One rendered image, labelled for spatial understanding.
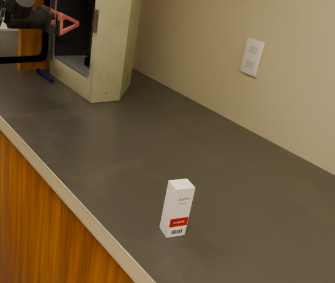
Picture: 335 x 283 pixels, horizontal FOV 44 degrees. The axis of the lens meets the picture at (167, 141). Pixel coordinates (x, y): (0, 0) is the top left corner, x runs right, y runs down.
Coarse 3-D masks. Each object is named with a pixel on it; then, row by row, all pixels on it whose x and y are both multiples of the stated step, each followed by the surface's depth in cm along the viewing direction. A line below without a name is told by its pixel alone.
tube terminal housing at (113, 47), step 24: (96, 0) 122; (120, 0) 125; (120, 24) 128; (96, 48) 126; (120, 48) 132; (72, 72) 141; (96, 72) 130; (120, 72) 136; (96, 96) 134; (120, 96) 141
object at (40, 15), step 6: (30, 12) 122; (36, 12) 123; (42, 12) 124; (48, 12) 123; (30, 18) 122; (36, 18) 123; (42, 18) 124; (48, 18) 123; (30, 24) 123; (36, 24) 124; (42, 24) 125; (48, 24) 124; (48, 30) 125
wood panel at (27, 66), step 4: (48, 60) 158; (20, 64) 152; (24, 64) 153; (28, 64) 154; (32, 64) 155; (36, 64) 156; (40, 64) 157; (44, 64) 158; (48, 64) 159; (20, 68) 153; (24, 68) 153; (28, 68) 154; (32, 68) 155; (36, 68) 156; (40, 68) 158; (44, 68) 159; (48, 68) 160
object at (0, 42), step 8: (40, 0) 140; (32, 8) 139; (0, 32) 134; (8, 32) 136; (16, 32) 138; (24, 32) 140; (32, 32) 142; (40, 32) 145; (0, 40) 136; (8, 40) 138; (16, 40) 140; (24, 40) 142; (32, 40) 144; (40, 40) 146; (0, 48) 137; (8, 48) 139; (16, 48) 141; (24, 48) 143; (32, 48) 145; (40, 48) 147; (0, 56) 138; (8, 56) 140; (16, 56) 142
